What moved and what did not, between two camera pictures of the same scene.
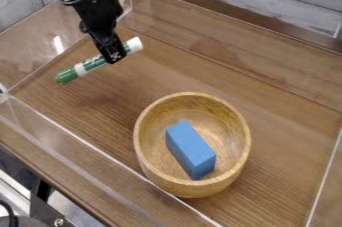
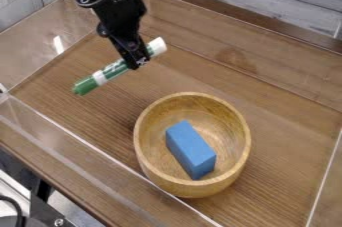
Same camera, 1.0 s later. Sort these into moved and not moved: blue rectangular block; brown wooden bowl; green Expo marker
Moved: green Expo marker
Not moved: brown wooden bowl; blue rectangular block
